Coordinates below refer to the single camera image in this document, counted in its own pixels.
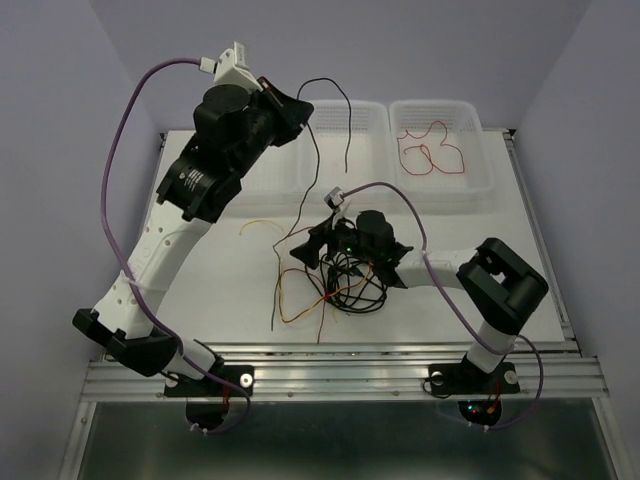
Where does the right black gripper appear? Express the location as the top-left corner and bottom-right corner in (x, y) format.
(288, 212), (378, 271)

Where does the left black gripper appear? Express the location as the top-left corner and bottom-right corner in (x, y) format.
(230, 75), (314, 177)

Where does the thin black wire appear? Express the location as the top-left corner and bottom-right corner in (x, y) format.
(268, 77), (354, 332)

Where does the red thin wire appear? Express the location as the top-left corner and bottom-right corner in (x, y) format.
(396, 119), (468, 177)

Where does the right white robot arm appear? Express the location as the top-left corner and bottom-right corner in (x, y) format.
(290, 210), (549, 396)

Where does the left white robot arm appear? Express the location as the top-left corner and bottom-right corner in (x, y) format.
(72, 78), (314, 394)

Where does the left white plastic basket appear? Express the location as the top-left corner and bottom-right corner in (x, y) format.
(232, 141), (303, 205)

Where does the white plastic basket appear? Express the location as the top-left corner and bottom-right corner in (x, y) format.
(388, 100), (494, 204)
(297, 100), (394, 204)
(232, 141), (303, 205)

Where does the middle white plastic basket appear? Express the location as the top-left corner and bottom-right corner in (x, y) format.
(297, 100), (394, 204)

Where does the right white plastic basket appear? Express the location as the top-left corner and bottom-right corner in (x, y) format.
(388, 100), (494, 204)

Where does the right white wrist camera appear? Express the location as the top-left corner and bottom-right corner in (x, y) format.
(323, 187), (351, 221)

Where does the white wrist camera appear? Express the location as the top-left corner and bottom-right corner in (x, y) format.
(213, 41), (259, 91)
(323, 187), (351, 221)

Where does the thick black cable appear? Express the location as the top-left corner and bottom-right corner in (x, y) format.
(312, 252), (390, 315)

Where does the yellow orange wire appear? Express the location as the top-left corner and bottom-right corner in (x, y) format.
(239, 218), (374, 345)

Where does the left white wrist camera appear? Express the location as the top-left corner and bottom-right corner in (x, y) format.
(213, 41), (259, 91)

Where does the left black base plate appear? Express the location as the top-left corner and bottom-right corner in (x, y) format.
(163, 365), (254, 398)

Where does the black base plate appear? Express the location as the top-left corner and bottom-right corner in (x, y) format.
(163, 365), (254, 398)
(426, 362), (521, 396)

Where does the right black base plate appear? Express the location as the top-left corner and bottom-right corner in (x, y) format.
(426, 362), (521, 396)

